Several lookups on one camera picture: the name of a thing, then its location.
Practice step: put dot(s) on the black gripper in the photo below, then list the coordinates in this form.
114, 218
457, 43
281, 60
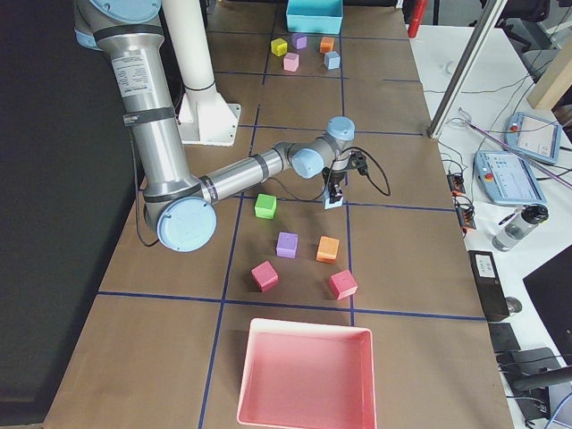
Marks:
336, 179

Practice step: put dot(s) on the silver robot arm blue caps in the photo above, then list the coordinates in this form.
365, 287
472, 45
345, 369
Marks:
161, 62

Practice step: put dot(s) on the orange foam block left side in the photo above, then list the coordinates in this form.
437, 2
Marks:
327, 250

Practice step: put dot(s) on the orange foam block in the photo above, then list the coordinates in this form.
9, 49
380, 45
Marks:
326, 45
327, 250

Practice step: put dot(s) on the purple foam block left side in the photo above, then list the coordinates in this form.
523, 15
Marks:
287, 244

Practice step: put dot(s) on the purple foam block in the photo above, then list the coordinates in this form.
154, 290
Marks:
287, 244
299, 40

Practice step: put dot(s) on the green foam block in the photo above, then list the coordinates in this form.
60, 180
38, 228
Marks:
265, 206

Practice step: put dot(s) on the red foam block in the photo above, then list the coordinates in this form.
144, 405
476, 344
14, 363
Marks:
343, 284

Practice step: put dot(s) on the magenta foam block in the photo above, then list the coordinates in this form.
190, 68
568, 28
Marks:
265, 276

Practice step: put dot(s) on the pink foam block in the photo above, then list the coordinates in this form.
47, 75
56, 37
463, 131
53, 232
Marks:
290, 62

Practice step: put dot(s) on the orange foam block right side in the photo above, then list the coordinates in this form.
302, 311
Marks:
326, 45

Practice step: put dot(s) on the yellow foam block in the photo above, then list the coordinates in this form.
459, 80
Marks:
279, 47

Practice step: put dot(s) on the purple foam block right side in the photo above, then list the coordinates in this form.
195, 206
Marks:
299, 40

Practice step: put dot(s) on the teach pendant tablet near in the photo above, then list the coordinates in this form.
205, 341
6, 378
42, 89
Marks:
507, 179

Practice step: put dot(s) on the teach pendant tablet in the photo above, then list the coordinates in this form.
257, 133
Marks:
534, 136
507, 179

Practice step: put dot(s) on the teal plastic bin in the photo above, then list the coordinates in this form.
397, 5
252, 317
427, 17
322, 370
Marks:
314, 16

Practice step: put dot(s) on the clear water bottle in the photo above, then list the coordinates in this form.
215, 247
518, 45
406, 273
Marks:
518, 225

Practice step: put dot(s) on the black power adapter box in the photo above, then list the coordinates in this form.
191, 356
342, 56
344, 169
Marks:
488, 285

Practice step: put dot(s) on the pink plastic bin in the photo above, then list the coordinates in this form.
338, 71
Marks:
303, 375

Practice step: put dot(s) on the teach pendant tablet far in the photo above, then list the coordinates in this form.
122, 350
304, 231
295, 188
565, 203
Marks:
534, 136

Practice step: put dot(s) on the red cylinder object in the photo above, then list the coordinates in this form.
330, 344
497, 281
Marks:
416, 17

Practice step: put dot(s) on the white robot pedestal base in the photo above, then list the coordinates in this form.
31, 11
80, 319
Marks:
205, 118

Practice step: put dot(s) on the aluminium frame post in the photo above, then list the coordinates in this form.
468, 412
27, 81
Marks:
491, 13

